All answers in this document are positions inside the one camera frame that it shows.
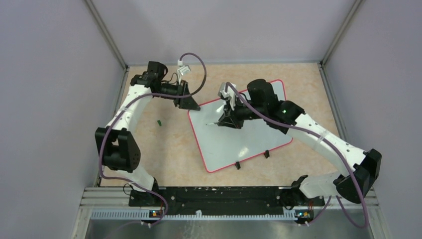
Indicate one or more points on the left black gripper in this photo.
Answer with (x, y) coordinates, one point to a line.
(187, 103)

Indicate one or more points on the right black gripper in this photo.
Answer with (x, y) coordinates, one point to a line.
(228, 119)

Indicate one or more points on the white board with red frame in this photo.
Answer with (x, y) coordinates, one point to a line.
(220, 147)

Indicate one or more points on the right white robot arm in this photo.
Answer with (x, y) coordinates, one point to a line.
(357, 169)

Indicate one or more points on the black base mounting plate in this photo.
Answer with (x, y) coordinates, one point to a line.
(225, 201)

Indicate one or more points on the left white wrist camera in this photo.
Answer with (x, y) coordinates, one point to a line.
(182, 70)

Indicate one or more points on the white cable duct rail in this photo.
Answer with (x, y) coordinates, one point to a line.
(146, 215)

